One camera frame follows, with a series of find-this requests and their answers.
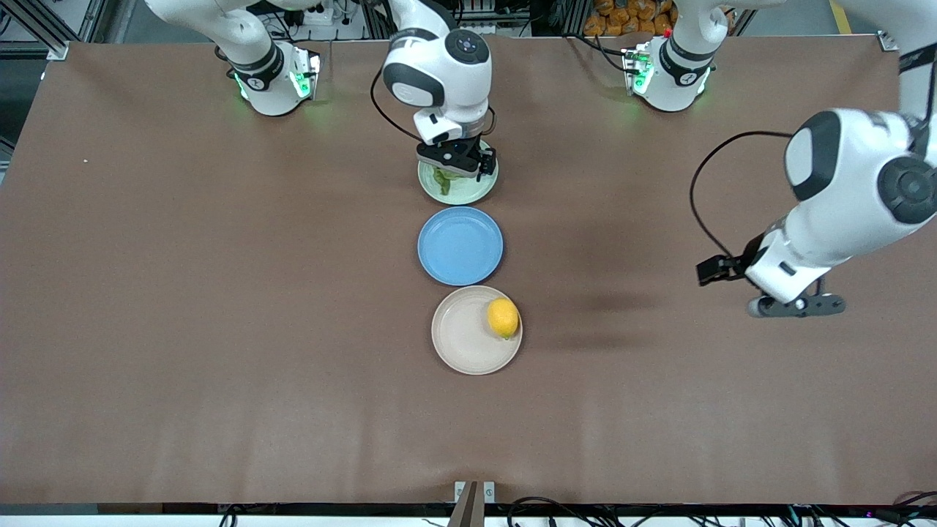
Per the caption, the yellow lemon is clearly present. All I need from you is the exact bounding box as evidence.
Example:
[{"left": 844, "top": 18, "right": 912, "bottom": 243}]
[{"left": 487, "top": 298, "right": 520, "bottom": 339}]

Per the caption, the light green round plate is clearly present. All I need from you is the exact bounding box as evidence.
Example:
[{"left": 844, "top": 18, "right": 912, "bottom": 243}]
[{"left": 418, "top": 139, "right": 500, "bottom": 206}]

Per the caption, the blue round plate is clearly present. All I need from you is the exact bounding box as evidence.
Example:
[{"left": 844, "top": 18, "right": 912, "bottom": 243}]
[{"left": 417, "top": 206, "right": 504, "bottom": 286}]

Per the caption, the beige round plate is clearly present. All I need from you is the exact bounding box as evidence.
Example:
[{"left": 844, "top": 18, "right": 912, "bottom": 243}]
[{"left": 430, "top": 285, "right": 523, "bottom": 376}]

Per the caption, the white power strip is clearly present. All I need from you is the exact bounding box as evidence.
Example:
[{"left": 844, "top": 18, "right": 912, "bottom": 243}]
[{"left": 293, "top": 0, "right": 345, "bottom": 26}]

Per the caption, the bag of orange fruit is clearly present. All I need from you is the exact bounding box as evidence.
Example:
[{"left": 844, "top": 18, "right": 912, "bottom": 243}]
[{"left": 584, "top": 0, "right": 678, "bottom": 37}]

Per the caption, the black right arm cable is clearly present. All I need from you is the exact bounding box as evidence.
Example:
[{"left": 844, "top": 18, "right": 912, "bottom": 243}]
[{"left": 370, "top": 67, "right": 427, "bottom": 143}]

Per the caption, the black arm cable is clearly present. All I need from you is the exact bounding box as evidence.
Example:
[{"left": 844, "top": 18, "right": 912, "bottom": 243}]
[
  {"left": 689, "top": 131, "right": 795, "bottom": 258},
  {"left": 370, "top": 67, "right": 427, "bottom": 143}
]

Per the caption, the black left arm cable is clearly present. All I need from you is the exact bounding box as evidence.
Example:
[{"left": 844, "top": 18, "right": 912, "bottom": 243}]
[{"left": 689, "top": 131, "right": 795, "bottom": 258}]

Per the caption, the metal table edge bracket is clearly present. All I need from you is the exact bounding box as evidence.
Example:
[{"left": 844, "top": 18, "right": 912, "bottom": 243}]
[{"left": 448, "top": 481, "right": 496, "bottom": 527}]

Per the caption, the aluminium frame profile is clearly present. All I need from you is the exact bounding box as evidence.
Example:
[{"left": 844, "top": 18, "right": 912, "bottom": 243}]
[{"left": 0, "top": 0, "right": 111, "bottom": 59}]

